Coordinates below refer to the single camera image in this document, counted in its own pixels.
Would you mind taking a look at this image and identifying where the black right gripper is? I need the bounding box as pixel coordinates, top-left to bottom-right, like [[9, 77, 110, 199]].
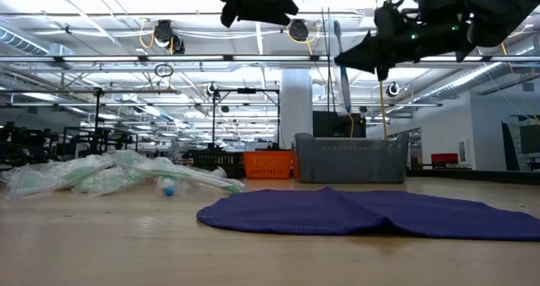
[[334, 0, 472, 83]]

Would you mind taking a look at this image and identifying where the blue toothbrush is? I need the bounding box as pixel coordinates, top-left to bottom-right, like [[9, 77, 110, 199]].
[[332, 19, 352, 115], [155, 175, 181, 197]]

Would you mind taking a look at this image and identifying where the black cabinet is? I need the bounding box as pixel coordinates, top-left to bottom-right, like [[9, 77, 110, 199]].
[[312, 111, 367, 138]]

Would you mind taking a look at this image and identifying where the white pillar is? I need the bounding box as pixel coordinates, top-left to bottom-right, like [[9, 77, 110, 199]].
[[279, 68, 314, 150]]

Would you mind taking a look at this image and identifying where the grey plastic basket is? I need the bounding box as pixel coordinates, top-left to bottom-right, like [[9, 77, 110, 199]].
[[294, 132, 410, 185]]

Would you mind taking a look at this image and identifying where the long ceiling light bar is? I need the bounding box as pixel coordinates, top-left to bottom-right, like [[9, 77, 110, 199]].
[[0, 54, 540, 64]]

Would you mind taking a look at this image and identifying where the red box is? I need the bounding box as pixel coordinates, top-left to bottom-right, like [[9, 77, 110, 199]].
[[430, 153, 459, 165]]

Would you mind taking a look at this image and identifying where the orange plastic basket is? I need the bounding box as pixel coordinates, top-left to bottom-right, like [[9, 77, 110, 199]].
[[242, 150, 296, 181]]

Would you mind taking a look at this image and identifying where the black plastic basket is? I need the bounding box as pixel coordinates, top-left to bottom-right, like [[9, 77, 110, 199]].
[[181, 149, 246, 180]]

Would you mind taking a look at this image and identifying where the dark blue knitted mat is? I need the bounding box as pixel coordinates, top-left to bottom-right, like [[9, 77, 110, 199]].
[[196, 186, 540, 242]]

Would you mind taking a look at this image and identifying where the black upright panel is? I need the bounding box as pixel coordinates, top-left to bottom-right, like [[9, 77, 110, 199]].
[[500, 121, 522, 172]]

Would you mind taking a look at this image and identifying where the black station frame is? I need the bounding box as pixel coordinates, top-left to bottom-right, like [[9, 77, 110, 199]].
[[0, 87, 182, 160], [212, 87, 281, 151]]

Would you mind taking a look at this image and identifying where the silver ceiling duct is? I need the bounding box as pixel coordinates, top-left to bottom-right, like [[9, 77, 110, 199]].
[[415, 62, 507, 105]]

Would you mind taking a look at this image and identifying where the hanging black cable loop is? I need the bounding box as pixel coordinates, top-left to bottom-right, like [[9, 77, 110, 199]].
[[154, 62, 175, 78]]

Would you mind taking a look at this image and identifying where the dark wall monitor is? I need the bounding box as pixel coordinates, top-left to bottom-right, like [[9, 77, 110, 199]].
[[519, 123, 540, 154]]

